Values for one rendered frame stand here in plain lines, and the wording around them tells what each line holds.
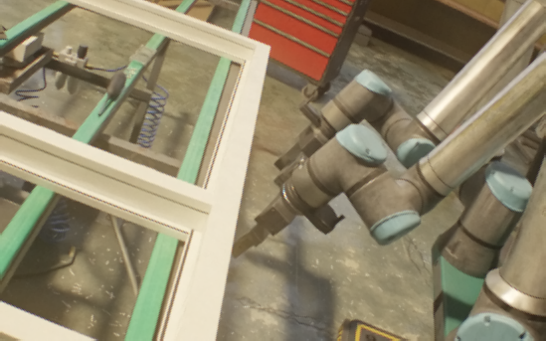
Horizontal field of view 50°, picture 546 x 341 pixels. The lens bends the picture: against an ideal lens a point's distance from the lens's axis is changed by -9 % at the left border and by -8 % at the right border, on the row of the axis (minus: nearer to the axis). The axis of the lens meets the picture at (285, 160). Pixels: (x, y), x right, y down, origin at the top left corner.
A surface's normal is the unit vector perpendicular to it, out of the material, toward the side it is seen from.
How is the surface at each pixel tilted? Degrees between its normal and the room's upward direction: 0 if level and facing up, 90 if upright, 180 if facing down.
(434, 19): 90
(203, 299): 0
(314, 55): 90
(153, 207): 90
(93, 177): 90
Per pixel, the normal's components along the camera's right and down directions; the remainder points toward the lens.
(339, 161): -0.56, 0.15
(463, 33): 0.00, 0.43
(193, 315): 0.37, -0.84
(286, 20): -0.34, 0.27
